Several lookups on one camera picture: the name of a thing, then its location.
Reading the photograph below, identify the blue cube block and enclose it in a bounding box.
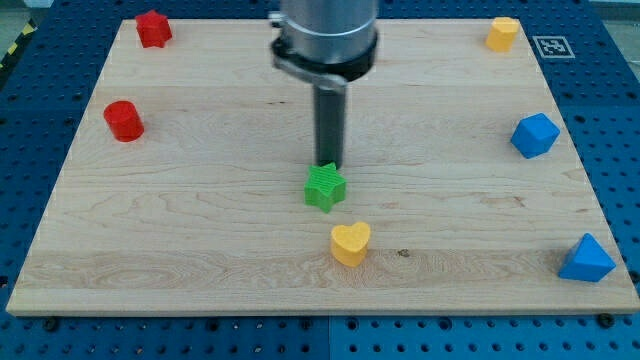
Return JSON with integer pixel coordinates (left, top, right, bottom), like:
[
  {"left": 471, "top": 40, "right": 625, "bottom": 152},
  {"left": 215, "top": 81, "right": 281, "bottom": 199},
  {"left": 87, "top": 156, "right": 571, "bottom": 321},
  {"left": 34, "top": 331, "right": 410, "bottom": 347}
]
[{"left": 510, "top": 113, "right": 560, "bottom": 159}]

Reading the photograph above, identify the blue triangle block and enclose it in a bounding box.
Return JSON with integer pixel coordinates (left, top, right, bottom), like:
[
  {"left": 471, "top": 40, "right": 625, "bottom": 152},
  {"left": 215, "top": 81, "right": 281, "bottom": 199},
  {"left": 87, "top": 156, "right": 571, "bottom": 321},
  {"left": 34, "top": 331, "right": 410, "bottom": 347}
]
[{"left": 558, "top": 233, "right": 616, "bottom": 282}]

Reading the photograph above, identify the green star block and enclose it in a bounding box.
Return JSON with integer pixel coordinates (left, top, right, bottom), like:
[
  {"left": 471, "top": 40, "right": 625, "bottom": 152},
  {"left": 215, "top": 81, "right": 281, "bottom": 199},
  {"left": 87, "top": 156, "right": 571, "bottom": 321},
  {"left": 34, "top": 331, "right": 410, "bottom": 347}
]
[{"left": 304, "top": 163, "right": 347, "bottom": 213}]

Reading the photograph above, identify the black yellow hazard tape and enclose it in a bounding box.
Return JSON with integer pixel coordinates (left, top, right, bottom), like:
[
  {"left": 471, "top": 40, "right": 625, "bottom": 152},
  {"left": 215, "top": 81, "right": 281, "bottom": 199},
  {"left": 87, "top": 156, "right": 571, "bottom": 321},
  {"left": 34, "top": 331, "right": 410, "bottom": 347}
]
[{"left": 1, "top": 18, "right": 38, "bottom": 72}]

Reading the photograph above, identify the white fiducial marker tag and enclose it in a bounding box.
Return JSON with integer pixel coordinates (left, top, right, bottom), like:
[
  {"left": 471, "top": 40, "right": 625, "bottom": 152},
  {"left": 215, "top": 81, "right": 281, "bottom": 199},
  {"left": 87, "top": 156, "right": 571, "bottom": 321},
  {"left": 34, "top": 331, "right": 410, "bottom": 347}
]
[{"left": 533, "top": 35, "right": 575, "bottom": 59}]

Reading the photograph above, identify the yellow heart block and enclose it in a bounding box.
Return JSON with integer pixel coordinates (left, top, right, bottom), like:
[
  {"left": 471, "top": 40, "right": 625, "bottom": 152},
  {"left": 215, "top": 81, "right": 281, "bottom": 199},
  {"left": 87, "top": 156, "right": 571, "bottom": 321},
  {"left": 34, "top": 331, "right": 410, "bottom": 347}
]
[{"left": 330, "top": 222, "right": 371, "bottom": 268}]

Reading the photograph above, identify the wooden board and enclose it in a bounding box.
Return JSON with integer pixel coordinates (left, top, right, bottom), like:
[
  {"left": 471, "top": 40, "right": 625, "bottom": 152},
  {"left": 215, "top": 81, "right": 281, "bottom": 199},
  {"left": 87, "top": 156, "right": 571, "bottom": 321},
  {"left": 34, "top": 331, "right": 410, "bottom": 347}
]
[{"left": 7, "top": 19, "right": 639, "bottom": 317}]

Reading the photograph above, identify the yellow hexagon block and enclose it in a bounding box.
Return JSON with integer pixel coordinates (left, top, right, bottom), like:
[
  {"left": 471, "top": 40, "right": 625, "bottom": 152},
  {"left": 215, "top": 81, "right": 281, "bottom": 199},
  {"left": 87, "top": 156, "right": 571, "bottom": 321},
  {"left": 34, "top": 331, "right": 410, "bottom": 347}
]
[{"left": 485, "top": 17, "right": 520, "bottom": 53}]

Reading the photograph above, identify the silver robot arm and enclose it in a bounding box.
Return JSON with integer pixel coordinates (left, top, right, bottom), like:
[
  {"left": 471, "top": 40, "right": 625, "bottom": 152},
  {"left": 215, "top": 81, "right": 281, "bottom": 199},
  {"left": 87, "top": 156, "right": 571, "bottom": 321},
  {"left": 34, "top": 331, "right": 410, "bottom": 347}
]
[{"left": 268, "top": 0, "right": 378, "bottom": 95}]

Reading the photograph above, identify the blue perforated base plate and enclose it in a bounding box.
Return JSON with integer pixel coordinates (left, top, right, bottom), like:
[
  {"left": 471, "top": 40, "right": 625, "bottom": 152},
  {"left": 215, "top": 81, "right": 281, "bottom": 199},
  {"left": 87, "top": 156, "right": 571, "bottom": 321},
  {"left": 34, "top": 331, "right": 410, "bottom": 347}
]
[{"left": 1, "top": 1, "right": 639, "bottom": 359}]

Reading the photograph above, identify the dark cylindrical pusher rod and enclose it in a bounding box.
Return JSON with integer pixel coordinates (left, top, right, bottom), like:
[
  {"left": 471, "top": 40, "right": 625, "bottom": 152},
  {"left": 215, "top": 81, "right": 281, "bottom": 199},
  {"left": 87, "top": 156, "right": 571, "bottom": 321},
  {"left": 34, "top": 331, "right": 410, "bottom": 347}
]
[{"left": 313, "top": 86, "right": 346, "bottom": 169}]

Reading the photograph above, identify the red star block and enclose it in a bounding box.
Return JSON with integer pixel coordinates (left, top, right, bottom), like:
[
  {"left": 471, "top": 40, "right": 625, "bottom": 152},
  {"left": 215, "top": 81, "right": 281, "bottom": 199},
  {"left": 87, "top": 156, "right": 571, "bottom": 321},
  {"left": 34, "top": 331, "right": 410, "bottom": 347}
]
[{"left": 135, "top": 10, "right": 172, "bottom": 48}]

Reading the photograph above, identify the red cylinder block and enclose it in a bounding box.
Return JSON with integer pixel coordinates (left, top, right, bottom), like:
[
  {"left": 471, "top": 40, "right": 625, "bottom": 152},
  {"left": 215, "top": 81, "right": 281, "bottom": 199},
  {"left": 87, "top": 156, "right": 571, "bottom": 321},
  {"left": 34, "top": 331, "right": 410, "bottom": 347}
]
[{"left": 103, "top": 100, "right": 144, "bottom": 142}]

